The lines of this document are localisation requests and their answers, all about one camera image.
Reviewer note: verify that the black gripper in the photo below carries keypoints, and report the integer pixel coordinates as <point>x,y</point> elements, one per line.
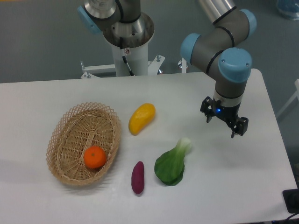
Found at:
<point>214,108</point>

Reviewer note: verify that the orange fruit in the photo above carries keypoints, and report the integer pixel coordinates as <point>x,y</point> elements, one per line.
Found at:
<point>94,157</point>

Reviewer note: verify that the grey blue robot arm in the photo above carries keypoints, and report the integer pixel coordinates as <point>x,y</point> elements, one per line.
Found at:
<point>215,54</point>

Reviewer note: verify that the oval wicker basket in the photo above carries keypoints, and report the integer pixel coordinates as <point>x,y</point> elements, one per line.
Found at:
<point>83,126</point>

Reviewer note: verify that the green bok choy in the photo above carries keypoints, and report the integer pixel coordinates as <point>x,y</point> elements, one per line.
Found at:
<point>169,167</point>

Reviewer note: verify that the yellow mango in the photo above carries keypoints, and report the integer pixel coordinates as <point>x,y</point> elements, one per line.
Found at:
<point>141,117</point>

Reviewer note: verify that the purple sweet potato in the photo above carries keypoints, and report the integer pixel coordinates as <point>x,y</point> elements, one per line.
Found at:
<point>137,178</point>

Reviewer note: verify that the black device at edge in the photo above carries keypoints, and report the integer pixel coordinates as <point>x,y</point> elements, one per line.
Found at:
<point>291,198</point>

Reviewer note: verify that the blue bag in background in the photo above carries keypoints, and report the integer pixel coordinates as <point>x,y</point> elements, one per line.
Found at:
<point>288,8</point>

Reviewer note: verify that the white frame at right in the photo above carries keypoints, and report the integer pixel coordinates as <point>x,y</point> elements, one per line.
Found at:
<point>289,104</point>

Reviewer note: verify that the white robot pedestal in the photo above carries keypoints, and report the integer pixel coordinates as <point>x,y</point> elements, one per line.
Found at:
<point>129,43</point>

